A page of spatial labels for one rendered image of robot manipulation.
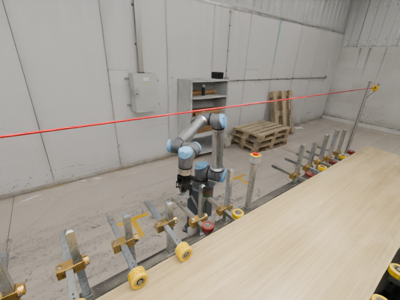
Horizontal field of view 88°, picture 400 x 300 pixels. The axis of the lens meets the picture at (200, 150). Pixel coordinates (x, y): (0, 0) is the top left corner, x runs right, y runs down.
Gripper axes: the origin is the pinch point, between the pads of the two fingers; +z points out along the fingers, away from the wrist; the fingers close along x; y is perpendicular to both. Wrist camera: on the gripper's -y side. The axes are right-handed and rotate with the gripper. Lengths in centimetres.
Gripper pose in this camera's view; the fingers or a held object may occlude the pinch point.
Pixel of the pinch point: (187, 197)
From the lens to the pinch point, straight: 146.3
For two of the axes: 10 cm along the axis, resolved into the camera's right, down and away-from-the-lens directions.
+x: 5.9, 3.4, -7.3
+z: -0.3, 9.2, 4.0
